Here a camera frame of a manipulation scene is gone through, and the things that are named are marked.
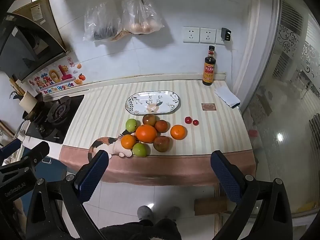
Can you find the frosted glass sliding door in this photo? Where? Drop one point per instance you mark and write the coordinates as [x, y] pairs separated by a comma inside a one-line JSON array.
[[287, 80]]

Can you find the blue cabinet front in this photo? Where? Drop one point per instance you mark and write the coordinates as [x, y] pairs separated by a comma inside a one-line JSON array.
[[56, 167]]

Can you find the white wall socket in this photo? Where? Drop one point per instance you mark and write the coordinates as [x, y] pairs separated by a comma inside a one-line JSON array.
[[191, 34], [218, 37], [207, 35]]

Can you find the calico cat plush toy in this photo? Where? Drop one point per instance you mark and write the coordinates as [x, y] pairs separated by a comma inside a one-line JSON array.
[[112, 146]]

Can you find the black range hood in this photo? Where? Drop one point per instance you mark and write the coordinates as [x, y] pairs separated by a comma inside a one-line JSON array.
[[25, 45]]

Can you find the oval floral ceramic plate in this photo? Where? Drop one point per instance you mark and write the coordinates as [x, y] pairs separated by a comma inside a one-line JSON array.
[[152, 103]]

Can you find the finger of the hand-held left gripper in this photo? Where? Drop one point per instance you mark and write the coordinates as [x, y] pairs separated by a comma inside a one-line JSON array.
[[37, 152], [10, 147]]

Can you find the black plug adapter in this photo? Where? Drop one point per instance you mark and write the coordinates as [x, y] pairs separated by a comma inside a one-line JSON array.
[[226, 34]]

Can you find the orange-red round fruit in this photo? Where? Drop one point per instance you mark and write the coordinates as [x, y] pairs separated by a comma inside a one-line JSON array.
[[161, 126]]

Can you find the small brown card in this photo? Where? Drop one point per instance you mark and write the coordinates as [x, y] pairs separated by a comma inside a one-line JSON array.
[[208, 106]]

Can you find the grey slipper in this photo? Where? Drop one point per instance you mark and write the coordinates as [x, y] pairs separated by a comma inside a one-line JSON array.
[[172, 213], [145, 213]]

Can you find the plastic bag with eggs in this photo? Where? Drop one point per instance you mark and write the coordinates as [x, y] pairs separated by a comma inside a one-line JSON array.
[[142, 20]]

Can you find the black gas stove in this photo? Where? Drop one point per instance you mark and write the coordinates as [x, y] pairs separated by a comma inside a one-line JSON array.
[[62, 116]]

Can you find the plastic bag with dark contents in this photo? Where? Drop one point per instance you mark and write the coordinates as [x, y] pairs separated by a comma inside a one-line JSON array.
[[102, 22]]

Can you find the white folded cloth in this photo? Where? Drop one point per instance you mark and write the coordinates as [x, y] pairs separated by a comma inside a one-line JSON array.
[[227, 97]]

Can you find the green apple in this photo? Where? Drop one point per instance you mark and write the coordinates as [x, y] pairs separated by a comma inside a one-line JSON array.
[[131, 125], [139, 150]]

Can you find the cardboard piece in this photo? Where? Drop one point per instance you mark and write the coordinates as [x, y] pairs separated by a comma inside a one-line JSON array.
[[210, 207]]

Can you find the small orange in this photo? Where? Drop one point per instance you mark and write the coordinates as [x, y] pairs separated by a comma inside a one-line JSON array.
[[128, 141]]

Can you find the red blurred container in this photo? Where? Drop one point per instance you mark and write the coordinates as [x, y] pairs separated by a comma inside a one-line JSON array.
[[253, 133]]

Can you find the beige utensil holder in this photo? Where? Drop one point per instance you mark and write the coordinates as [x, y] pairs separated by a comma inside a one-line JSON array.
[[27, 102]]

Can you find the cherry tomato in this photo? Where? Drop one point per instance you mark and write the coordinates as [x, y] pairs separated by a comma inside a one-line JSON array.
[[195, 122], [188, 120]]

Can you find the red-brown pear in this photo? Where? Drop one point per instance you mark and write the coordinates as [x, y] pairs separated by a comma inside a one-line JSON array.
[[149, 119]]

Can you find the colourful wall sticker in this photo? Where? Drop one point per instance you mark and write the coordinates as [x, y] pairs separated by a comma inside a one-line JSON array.
[[53, 76]]

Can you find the yellow can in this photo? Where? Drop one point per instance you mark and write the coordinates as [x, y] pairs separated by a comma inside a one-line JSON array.
[[209, 71]]

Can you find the person's dark clothing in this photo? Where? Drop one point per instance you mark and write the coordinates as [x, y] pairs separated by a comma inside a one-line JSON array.
[[140, 231]]

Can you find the large orange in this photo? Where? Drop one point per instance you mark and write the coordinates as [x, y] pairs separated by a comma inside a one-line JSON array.
[[146, 133]]

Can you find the dark pot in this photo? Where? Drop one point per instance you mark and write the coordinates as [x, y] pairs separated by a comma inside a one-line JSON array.
[[35, 111]]

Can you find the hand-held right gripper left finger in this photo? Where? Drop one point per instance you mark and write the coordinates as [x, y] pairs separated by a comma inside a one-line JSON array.
[[93, 175]]

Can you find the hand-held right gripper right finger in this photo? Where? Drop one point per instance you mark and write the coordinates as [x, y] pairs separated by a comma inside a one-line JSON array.
[[226, 177]]

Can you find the orange with stem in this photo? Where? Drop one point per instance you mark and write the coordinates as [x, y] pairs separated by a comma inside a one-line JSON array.
[[178, 132]]

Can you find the striped tablecloth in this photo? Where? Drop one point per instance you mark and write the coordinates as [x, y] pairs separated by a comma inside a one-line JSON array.
[[105, 110]]

